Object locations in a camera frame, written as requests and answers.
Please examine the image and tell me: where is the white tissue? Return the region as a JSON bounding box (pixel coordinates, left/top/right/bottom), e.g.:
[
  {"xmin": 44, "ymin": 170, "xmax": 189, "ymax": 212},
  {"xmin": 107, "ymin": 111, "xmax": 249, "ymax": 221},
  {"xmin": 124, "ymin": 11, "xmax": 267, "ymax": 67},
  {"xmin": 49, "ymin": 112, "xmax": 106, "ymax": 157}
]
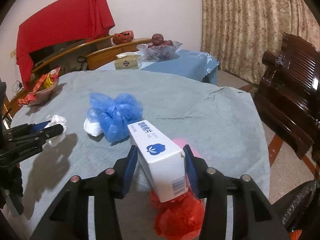
[{"xmin": 46, "ymin": 115, "xmax": 67, "ymax": 147}]

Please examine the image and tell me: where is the red plastic bag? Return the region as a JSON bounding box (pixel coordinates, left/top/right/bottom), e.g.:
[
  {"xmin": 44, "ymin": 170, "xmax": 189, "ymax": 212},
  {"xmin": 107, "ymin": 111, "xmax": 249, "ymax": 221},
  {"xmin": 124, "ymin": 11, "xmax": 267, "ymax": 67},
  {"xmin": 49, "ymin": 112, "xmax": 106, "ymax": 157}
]
[{"xmin": 150, "ymin": 190, "xmax": 204, "ymax": 239}]

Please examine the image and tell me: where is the blue plastic bag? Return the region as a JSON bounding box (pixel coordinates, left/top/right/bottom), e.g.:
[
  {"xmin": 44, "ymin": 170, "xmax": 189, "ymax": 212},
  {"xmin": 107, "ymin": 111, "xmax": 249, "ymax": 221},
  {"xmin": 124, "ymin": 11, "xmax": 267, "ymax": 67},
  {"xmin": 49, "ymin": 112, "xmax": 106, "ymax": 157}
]
[{"xmin": 87, "ymin": 93, "xmax": 143, "ymax": 143}]

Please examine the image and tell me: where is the white cardboard box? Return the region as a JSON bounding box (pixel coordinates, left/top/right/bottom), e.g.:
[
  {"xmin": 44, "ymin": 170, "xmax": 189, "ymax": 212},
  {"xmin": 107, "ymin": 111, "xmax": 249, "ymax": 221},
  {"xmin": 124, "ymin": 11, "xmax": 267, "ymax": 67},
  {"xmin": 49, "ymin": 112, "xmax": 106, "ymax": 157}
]
[{"xmin": 127, "ymin": 120, "xmax": 188, "ymax": 203}]

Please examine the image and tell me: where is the pink face mask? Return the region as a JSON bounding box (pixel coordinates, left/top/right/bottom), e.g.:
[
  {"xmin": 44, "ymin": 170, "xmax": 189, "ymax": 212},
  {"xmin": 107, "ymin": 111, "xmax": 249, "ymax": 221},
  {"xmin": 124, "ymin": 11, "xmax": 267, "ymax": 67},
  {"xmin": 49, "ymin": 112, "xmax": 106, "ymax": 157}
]
[{"xmin": 172, "ymin": 138, "xmax": 201, "ymax": 158}]

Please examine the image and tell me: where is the black trash bag bin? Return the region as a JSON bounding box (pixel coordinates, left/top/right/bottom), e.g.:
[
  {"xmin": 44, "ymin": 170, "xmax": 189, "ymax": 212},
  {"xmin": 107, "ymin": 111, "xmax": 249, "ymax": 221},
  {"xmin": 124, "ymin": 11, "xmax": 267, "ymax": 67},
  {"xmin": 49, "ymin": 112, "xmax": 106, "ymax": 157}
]
[{"xmin": 272, "ymin": 180, "xmax": 319, "ymax": 239}]

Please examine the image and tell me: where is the snack dish with red wrappers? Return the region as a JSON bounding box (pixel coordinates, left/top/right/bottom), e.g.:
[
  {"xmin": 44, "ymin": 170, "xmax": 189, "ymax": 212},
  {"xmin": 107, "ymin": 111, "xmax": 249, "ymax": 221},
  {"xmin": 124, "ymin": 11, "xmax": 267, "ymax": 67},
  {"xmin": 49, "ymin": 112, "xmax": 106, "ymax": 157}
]
[{"xmin": 17, "ymin": 66, "xmax": 61, "ymax": 107}]

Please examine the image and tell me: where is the orange mesh net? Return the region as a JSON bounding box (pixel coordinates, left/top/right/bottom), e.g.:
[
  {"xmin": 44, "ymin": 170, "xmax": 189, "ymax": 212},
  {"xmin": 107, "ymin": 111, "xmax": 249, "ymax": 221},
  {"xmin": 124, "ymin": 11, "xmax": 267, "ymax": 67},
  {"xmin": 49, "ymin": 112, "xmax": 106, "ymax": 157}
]
[{"xmin": 289, "ymin": 230, "xmax": 302, "ymax": 240}]

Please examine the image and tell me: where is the white paper wad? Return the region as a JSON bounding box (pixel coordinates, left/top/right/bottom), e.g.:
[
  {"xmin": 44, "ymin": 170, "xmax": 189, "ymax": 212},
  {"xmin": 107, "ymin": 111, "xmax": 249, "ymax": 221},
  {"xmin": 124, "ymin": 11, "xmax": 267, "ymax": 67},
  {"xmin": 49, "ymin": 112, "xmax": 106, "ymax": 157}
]
[{"xmin": 84, "ymin": 118, "xmax": 103, "ymax": 137}]

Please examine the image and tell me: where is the grey green tablecloth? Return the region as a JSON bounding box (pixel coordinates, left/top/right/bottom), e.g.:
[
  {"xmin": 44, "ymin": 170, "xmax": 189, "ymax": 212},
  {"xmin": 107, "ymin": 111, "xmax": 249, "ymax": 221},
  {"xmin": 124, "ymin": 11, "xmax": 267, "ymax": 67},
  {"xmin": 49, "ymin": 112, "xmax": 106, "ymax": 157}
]
[{"xmin": 6, "ymin": 70, "xmax": 270, "ymax": 239}]

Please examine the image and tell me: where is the tissue box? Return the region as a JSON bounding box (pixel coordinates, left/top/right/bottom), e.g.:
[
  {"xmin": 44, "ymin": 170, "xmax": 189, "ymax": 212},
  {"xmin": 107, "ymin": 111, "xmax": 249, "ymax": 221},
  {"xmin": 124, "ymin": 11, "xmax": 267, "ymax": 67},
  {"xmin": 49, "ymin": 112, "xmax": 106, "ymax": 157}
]
[{"xmin": 114, "ymin": 52, "xmax": 142, "ymax": 70}]

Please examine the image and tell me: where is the red cloth cover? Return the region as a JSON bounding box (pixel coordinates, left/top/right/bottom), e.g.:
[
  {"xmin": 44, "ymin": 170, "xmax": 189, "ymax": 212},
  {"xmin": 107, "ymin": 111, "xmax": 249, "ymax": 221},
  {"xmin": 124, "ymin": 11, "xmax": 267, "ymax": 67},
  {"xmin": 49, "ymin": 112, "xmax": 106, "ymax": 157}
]
[{"xmin": 16, "ymin": 0, "xmax": 115, "ymax": 91}]

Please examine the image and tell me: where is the red bag on cabinet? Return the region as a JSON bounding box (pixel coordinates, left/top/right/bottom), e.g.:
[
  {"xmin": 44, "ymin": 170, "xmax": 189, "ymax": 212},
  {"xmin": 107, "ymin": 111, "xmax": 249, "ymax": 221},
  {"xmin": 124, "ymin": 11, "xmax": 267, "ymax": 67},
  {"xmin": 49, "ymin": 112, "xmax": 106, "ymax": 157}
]
[{"xmin": 112, "ymin": 30, "xmax": 134, "ymax": 45}]

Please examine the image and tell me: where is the dark wooden armchair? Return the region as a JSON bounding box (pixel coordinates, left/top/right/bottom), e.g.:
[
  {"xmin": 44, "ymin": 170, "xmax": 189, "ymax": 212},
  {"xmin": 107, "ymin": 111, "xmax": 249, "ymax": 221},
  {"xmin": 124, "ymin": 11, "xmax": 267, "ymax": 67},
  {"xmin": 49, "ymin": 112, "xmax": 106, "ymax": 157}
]
[{"xmin": 253, "ymin": 33, "xmax": 319, "ymax": 164}]

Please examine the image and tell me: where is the glass fruit bowl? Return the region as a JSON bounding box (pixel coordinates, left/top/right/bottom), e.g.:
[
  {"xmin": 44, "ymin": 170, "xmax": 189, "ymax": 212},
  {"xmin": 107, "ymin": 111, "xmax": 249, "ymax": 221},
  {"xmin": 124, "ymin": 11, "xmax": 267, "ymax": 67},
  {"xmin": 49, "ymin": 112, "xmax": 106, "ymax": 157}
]
[{"xmin": 137, "ymin": 41, "xmax": 182, "ymax": 61}]

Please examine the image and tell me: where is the red apple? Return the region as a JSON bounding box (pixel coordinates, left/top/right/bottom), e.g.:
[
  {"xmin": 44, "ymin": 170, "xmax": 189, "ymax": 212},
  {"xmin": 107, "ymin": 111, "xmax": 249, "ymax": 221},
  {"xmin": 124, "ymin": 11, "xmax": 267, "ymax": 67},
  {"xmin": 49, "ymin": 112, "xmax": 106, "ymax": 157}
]
[{"xmin": 151, "ymin": 34, "xmax": 164, "ymax": 46}]

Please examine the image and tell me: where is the blue table cover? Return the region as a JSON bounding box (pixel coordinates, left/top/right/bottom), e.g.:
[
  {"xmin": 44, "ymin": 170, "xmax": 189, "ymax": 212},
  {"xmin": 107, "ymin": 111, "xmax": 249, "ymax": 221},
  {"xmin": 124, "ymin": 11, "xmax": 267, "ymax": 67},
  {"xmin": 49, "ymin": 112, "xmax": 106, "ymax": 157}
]
[{"xmin": 96, "ymin": 49, "xmax": 220, "ymax": 86}]

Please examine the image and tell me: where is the beige patterned curtain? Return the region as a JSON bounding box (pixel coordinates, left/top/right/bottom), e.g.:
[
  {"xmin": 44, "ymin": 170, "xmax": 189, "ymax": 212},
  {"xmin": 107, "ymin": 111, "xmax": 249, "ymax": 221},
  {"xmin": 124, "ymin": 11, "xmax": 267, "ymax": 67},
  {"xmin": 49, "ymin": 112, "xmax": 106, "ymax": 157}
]
[{"xmin": 201, "ymin": 0, "xmax": 319, "ymax": 84}]

